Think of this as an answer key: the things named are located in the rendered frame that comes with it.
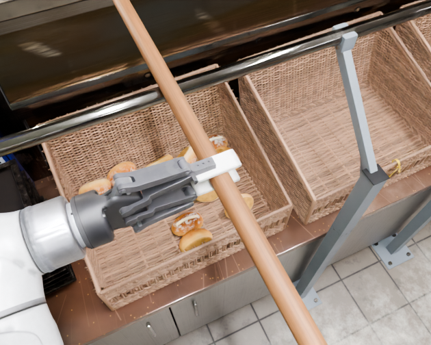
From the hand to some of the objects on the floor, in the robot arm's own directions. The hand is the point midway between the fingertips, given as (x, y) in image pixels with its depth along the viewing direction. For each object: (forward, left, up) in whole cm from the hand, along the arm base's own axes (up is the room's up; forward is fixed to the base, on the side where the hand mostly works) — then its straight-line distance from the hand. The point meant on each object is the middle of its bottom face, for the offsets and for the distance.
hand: (215, 172), depth 58 cm
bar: (+30, +6, -120) cm, 123 cm away
